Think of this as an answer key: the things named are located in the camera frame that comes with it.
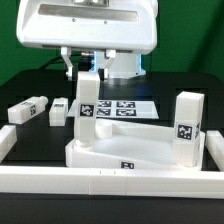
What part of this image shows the black cable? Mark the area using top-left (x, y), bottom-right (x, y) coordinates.
top-left (38, 49), bottom-right (96, 70)

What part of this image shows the white U-shaped fence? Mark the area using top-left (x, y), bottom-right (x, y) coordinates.
top-left (0, 125), bottom-right (224, 199)

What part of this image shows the white marker base plate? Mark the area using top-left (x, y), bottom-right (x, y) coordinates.
top-left (66, 98), bottom-right (160, 120)

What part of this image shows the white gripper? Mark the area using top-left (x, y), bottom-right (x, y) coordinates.
top-left (16, 0), bottom-right (158, 81)

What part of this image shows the white desk top tray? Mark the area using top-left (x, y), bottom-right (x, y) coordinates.
top-left (65, 119), bottom-right (205, 171)

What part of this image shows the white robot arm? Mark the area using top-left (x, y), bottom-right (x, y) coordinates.
top-left (16, 0), bottom-right (158, 80)

